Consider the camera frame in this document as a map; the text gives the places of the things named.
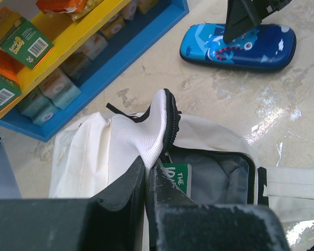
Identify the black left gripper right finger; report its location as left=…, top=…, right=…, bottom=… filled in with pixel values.
left=146, top=164, right=289, bottom=250

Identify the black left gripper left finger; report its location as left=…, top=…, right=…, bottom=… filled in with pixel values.
left=0, top=157, right=145, bottom=250

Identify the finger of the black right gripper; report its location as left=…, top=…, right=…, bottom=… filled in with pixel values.
left=223, top=0, right=290, bottom=42

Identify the blue dinosaur pencil case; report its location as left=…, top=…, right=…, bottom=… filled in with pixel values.
left=180, top=23, right=297, bottom=72

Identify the green colourful book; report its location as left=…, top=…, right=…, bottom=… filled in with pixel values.
left=163, top=163, right=192, bottom=197

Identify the cream canvas backpack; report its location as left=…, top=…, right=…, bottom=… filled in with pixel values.
left=49, top=89, right=314, bottom=224

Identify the light blue tissue pack left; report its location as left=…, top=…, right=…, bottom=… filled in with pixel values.
left=17, top=87, right=59, bottom=127

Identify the light blue tissue pack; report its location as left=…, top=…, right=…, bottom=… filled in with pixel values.
left=38, top=68, right=81, bottom=110
left=17, top=87, right=59, bottom=127

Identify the light blue tissue pack right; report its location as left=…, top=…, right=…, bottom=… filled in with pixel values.
left=38, top=68, right=81, bottom=110

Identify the blue yellow pink shelf unit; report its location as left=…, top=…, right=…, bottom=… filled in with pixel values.
left=0, top=1, right=189, bottom=142

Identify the green orange box left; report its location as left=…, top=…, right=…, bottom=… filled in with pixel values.
left=0, top=50, right=21, bottom=112

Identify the green orange box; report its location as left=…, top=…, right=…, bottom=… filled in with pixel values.
left=0, top=50, right=21, bottom=112
left=0, top=7, right=54, bottom=70

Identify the green orange box right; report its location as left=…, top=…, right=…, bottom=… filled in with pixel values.
left=0, top=7, right=54, bottom=70

